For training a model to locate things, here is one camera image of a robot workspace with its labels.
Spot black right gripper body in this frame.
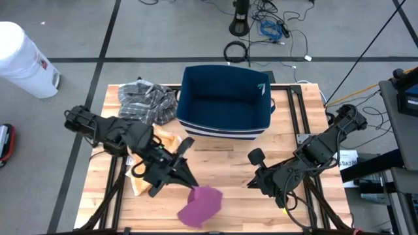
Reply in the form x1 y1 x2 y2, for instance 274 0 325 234
261 159 306 196

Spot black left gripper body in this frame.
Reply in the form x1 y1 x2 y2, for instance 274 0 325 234
142 148 177 189

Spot orange checked towel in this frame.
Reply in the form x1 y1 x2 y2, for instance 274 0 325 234
125 123 184 197

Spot purple cloth towel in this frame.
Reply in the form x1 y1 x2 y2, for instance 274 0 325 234
177 185 224 228

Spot navy white-striped fabric basket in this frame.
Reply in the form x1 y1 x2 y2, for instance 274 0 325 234
175 64 276 141

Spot grey checked towel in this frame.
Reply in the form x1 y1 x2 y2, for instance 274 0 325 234
117 79 180 127

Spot white printed paper box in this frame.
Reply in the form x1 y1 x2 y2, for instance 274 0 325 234
338 149 360 189

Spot grey equipment cart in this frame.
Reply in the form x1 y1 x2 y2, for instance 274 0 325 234
339 80 418 235

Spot black power strip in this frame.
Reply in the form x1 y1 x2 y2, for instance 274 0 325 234
276 20 291 39

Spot black stand base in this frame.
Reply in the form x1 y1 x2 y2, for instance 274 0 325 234
228 0 251 37

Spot black electronic device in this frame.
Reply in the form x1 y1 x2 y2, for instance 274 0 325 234
391 67 418 118

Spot thin black pole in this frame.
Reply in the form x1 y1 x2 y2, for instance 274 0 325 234
325 0 408 106

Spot red and black device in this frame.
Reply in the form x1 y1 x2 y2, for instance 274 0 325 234
0 123 16 168

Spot white trash bin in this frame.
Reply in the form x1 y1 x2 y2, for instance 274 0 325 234
0 21 62 99

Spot black cable coil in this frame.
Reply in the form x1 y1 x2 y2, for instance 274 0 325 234
223 40 249 64

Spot yellow cable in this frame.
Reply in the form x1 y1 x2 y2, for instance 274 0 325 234
325 67 418 108

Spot black tangled floor cable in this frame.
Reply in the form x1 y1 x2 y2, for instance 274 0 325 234
248 0 316 63

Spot blue cable coil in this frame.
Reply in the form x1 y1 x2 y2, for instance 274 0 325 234
259 20 283 42

